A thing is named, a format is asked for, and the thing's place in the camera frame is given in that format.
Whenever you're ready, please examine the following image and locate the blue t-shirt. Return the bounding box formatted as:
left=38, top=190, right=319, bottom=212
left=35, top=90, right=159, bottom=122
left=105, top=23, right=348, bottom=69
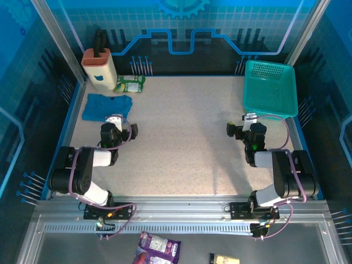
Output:
left=81, top=93, right=134, bottom=122

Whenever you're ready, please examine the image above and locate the green snack packet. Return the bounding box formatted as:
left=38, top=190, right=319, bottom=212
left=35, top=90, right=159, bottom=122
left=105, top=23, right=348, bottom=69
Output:
left=113, top=74, right=146, bottom=94

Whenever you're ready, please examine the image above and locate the teal plastic basket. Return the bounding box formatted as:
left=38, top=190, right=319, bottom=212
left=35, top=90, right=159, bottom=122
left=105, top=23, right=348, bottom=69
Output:
left=243, top=59, right=299, bottom=121

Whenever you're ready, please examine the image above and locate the beige knife block orange top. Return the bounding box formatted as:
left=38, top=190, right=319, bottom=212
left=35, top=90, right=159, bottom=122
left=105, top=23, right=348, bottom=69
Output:
left=81, top=48, right=118, bottom=94

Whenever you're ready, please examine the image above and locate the purple snack packet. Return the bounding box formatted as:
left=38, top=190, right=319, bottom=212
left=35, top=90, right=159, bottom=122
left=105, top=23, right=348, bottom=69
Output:
left=133, top=231, right=182, bottom=264

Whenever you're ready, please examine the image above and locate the pale yellow snack packet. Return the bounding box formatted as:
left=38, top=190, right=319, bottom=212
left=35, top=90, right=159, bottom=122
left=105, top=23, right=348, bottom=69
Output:
left=208, top=252, right=240, bottom=264

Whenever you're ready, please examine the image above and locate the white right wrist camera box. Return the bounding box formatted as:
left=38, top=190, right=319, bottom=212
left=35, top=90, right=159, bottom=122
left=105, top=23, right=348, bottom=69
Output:
left=241, top=112, right=259, bottom=132

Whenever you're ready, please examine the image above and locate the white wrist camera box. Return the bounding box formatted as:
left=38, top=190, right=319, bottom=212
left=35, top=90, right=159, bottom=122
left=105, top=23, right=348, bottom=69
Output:
left=241, top=112, right=259, bottom=132
left=105, top=113, right=124, bottom=133

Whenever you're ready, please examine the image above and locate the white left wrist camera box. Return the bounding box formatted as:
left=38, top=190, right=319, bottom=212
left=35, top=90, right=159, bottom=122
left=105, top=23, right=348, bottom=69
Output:
left=105, top=113, right=124, bottom=133

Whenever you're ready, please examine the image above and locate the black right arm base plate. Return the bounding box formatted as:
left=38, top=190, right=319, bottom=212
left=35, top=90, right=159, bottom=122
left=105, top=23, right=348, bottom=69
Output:
left=229, top=202, right=280, bottom=221

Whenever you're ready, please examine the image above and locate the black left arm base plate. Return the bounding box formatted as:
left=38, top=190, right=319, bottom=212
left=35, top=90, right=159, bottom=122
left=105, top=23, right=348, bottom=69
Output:
left=83, top=202, right=134, bottom=221

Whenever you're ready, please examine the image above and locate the aluminium frame rail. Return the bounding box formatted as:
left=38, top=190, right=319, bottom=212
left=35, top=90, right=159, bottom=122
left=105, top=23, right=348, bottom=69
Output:
left=34, top=195, right=332, bottom=224

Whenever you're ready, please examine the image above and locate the black knife handle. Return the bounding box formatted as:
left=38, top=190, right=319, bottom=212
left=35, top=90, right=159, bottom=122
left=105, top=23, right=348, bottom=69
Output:
left=93, top=28, right=107, bottom=58

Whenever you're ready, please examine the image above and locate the grey slotted cable duct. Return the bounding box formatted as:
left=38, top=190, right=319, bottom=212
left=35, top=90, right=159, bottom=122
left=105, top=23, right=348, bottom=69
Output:
left=43, top=223, right=254, bottom=235

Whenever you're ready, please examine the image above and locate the aluminium frame post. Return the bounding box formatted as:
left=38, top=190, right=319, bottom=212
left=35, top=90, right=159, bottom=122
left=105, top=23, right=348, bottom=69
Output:
left=30, top=0, right=89, bottom=84
left=284, top=0, right=331, bottom=66

